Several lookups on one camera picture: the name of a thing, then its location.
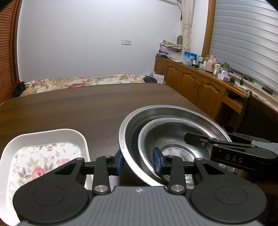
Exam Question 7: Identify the wooden sideboard cabinet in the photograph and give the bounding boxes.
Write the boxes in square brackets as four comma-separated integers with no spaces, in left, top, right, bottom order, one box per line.
[154,56,277,143]

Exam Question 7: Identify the pile of folded fabrics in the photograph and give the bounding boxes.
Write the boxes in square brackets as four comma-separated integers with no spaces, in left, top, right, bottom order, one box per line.
[158,40,182,55]

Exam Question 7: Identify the blue box on sideboard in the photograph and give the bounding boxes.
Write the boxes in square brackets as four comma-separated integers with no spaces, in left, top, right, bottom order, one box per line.
[183,51,197,66]

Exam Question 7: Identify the floral bed quilt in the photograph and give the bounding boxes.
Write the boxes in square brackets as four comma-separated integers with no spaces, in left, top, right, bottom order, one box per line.
[21,73,157,96]

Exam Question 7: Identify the dark clothes on bed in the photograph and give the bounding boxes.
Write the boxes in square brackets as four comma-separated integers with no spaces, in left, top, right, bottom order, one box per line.
[9,80,26,99]

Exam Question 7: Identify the white wall switch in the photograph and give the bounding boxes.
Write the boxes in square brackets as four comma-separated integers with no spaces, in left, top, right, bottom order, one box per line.
[121,39,132,45]

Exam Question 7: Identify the pink bottle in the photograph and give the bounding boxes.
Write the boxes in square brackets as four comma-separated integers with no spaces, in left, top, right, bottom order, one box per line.
[205,55,216,73]

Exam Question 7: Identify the large steel bowl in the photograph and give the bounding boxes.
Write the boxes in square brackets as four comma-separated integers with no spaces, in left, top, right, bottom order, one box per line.
[118,104,236,187]

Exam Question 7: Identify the steel bowl back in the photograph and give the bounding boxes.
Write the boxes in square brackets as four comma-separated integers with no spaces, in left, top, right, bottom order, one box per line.
[138,116,229,183]

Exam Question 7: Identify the cream curtain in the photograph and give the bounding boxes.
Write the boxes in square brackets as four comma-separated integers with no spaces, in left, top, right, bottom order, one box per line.
[181,0,195,52]

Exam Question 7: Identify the white paper box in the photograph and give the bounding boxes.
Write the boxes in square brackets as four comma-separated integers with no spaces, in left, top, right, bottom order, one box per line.
[153,74,164,84]

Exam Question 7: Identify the pink tissue box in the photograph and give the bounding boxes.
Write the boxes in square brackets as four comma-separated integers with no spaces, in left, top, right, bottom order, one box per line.
[217,71,231,82]

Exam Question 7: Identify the floral tray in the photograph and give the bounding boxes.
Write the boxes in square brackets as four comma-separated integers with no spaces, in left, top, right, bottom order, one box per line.
[1,128,91,225]

